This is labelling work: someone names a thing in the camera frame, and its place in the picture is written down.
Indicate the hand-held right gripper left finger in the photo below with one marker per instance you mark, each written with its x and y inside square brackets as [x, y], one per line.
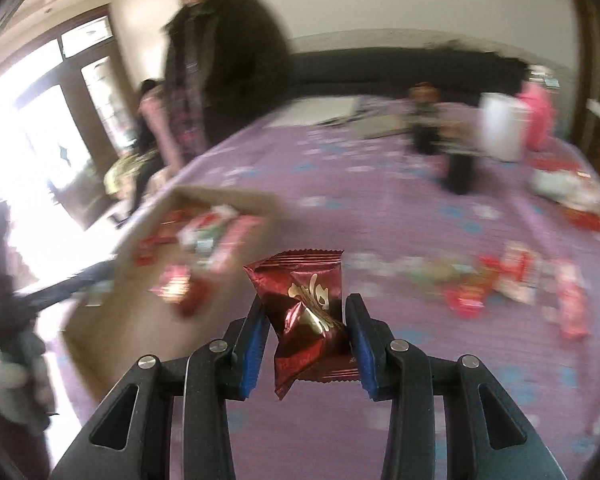
[252, 355]

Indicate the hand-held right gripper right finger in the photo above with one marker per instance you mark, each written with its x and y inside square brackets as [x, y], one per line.
[362, 355]

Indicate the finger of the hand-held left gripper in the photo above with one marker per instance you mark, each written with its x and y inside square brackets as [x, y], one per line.
[65, 282]

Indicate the dark red foil snack packet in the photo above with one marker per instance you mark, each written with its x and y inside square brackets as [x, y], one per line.
[305, 310]

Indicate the cardboard box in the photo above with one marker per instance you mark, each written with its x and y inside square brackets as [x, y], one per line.
[125, 320]

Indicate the red black-print snack packet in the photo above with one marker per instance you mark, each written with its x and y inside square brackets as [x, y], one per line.
[155, 242]

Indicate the bright red foil snack packet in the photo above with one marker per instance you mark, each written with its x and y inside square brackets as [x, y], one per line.
[180, 287]

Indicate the pale pink snack packet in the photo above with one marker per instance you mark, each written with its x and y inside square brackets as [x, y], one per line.
[242, 237]

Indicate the small red snack packet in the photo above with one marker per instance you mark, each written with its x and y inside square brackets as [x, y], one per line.
[465, 297]

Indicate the white red long snack packet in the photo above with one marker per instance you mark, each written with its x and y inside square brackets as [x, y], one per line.
[517, 272]

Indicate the wooden framed glass door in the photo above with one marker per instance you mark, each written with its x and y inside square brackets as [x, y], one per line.
[95, 85]

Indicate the black bottle with brown cap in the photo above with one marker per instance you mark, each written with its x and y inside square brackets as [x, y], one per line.
[460, 170]
[426, 120]

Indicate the pink cartoon snack packet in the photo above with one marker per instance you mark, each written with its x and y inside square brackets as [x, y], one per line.
[572, 300]

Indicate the stack of papers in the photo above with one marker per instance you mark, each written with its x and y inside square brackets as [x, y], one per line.
[330, 110]

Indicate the white cloth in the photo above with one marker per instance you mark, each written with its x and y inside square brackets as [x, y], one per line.
[555, 185]

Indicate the orange red foil wrapper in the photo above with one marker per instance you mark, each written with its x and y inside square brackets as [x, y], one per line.
[590, 220]

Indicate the white plastic jar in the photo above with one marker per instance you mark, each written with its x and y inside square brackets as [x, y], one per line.
[502, 127]

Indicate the dark sofa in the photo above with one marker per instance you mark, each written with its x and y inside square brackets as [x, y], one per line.
[380, 70]

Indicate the pink sleeved bottle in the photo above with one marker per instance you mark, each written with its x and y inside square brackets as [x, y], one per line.
[540, 115]

